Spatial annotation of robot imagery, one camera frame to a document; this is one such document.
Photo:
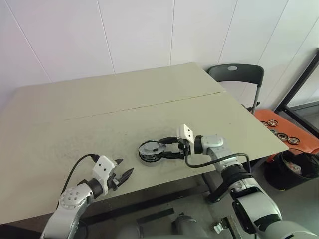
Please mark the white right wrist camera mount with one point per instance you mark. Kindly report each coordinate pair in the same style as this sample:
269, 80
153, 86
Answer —
185, 132

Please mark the orange mat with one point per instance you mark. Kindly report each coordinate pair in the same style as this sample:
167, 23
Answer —
299, 129

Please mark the black folding chair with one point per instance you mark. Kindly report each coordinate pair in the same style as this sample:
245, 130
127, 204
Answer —
236, 72

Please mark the spoked rotor part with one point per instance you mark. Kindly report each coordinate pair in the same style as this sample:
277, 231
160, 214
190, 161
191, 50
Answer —
292, 141
271, 123

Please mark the dark metal bar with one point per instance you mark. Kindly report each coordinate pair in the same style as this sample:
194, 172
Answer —
230, 227

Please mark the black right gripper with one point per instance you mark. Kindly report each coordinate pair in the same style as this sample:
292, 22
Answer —
185, 149

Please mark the small white clasp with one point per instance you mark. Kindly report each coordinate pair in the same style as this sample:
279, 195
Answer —
218, 227

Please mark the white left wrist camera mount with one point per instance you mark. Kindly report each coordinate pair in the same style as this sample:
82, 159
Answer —
103, 166

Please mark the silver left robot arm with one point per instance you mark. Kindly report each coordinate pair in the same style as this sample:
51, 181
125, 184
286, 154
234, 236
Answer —
72, 199

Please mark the black metal frame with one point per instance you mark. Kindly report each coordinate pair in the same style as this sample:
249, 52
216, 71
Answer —
299, 82

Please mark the dark grey rounded shape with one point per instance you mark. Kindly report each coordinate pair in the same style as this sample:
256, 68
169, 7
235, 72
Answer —
187, 227

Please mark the black floor strip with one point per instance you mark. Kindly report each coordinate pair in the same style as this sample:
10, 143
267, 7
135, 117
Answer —
154, 215

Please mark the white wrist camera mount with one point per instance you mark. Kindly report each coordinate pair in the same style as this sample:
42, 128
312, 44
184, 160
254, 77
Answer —
185, 132
103, 166

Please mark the black waste bin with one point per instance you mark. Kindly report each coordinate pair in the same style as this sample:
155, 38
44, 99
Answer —
281, 174

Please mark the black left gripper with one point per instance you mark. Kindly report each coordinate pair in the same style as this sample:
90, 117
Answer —
113, 181

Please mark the small dark round part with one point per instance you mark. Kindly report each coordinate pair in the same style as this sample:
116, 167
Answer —
273, 131

